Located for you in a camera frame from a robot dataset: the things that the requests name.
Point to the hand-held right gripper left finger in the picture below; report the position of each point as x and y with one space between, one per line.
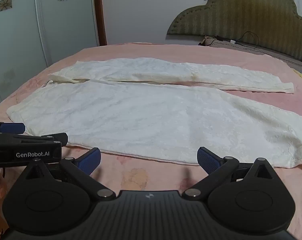
91 159

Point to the floral wardrobe doors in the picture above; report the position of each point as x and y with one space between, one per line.
66 25

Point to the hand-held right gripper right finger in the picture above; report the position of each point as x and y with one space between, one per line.
207 160

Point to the pink bed blanket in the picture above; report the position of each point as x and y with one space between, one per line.
146 51

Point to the white pants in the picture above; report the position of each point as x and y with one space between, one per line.
141 120

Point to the grey pillow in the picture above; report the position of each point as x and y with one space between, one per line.
266 51

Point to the brown wooden trim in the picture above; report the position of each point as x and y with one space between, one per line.
101 12

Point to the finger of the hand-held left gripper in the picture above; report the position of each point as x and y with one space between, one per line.
59 138
12 128

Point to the white charger plug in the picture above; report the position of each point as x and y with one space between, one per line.
233 41

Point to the olive padded headboard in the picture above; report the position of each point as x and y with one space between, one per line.
241 17

